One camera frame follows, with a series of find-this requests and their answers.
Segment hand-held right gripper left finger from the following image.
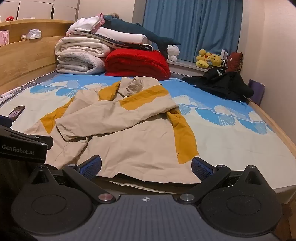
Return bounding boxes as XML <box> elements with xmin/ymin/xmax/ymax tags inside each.
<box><xmin>31</xmin><ymin>155</ymin><xmax>117</xmax><ymax>204</ymax></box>

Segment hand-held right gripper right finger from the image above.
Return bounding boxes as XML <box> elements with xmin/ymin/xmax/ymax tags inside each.
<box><xmin>177</xmin><ymin>156</ymin><xmax>264</xmax><ymax>204</ymax></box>

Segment beige and mustard jacket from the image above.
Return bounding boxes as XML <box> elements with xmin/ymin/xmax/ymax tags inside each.
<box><xmin>23</xmin><ymin>76</ymin><xmax>200</xmax><ymax>183</ymax></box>

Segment black clothes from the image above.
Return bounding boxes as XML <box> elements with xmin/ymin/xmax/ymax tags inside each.
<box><xmin>181</xmin><ymin>67</ymin><xmax>255</xmax><ymax>102</ymax></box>

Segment black smartphone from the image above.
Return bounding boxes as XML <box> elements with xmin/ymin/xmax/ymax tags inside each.
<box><xmin>8</xmin><ymin>105</ymin><xmax>25</xmax><ymax>121</ymax></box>

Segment blue white patterned bed sheet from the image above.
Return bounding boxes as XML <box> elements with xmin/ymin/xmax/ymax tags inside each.
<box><xmin>0</xmin><ymin>71</ymin><xmax>296</xmax><ymax>202</ymax></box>

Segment wooden headboard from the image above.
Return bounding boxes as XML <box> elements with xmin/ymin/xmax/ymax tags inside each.
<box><xmin>0</xmin><ymin>20</ymin><xmax>77</xmax><ymax>95</ymax></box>

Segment purple bag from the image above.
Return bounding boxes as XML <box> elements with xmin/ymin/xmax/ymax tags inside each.
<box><xmin>248</xmin><ymin>79</ymin><xmax>265</xmax><ymax>106</ymax></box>

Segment white fuzzy folded blanket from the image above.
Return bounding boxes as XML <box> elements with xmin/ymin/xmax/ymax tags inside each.
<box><xmin>56</xmin><ymin>52</ymin><xmax>105</xmax><ymax>75</ymax></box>

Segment grey window sill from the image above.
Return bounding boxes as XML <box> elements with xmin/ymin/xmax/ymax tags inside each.
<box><xmin>168</xmin><ymin>59</ymin><xmax>208</xmax><ymax>79</ymax></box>

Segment yellow bear plush toy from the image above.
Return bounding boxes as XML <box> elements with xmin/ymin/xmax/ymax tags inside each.
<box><xmin>209</xmin><ymin>54</ymin><xmax>223</xmax><ymax>68</ymax></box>

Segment yellow duck plush toy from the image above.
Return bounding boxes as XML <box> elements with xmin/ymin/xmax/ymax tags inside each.
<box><xmin>196</xmin><ymin>49</ymin><xmax>211</xmax><ymax>68</ymax></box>

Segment dark red cushion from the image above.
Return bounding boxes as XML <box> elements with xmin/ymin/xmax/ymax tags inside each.
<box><xmin>227</xmin><ymin>51</ymin><xmax>244</xmax><ymax>73</ymax></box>

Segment red folded blanket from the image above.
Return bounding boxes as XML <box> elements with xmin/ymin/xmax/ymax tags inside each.
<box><xmin>104</xmin><ymin>48</ymin><xmax>171</xmax><ymax>80</ymax></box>

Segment pink gift bag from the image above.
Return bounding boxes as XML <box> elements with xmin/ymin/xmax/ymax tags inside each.
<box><xmin>0</xmin><ymin>30</ymin><xmax>10</xmax><ymax>45</ymax></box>

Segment tissue pack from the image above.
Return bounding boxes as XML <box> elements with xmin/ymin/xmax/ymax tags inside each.
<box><xmin>26</xmin><ymin>28</ymin><xmax>42</xmax><ymax>39</ymax></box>

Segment cream folded quilt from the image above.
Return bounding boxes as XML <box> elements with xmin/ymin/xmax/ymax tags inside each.
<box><xmin>55</xmin><ymin>36</ymin><xmax>114</xmax><ymax>58</ymax></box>

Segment white plush toy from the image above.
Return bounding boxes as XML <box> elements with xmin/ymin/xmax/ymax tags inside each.
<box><xmin>167</xmin><ymin>44</ymin><xmax>180</xmax><ymax>62</ymax></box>

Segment white wardrobe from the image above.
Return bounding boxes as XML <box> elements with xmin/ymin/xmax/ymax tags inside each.
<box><xmin>0</xmin><ymin>0</ymin><xmax>80</xmax><ymax>22</ymax></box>

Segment pink and white cloth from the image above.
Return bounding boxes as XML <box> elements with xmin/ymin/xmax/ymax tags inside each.
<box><xmin>69</xmin><ymin>13</ymin><xmax>105</xmax><ymax>33</ymax></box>

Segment dark blue shark plush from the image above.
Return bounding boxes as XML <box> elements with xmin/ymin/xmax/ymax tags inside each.
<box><xmin>103</xmin><ymin>14</ymin><xmax>182</xmax><ymax>58</ymax></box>

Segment blue curtain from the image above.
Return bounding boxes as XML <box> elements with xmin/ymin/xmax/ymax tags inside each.
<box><xmin>142</xmin><ymin>0</ymin><xmax>244</xmax><ymax>63</ymax></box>

